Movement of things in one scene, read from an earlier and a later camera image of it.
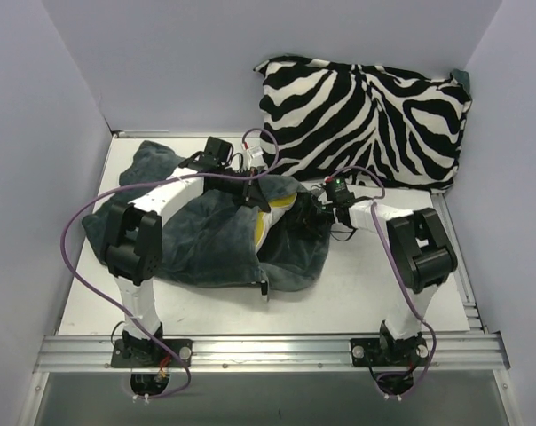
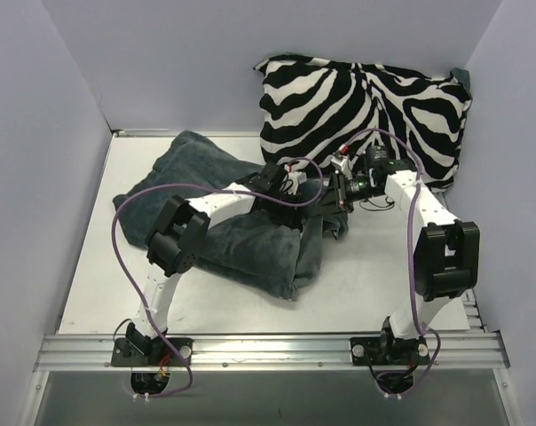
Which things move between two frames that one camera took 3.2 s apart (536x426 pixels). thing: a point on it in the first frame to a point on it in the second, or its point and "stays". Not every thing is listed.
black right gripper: x=315 y=211 to x=339 y=193
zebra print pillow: x=376 y=123 stays
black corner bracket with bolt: x=145 y=353 stays
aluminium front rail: x=451 y=352 stays
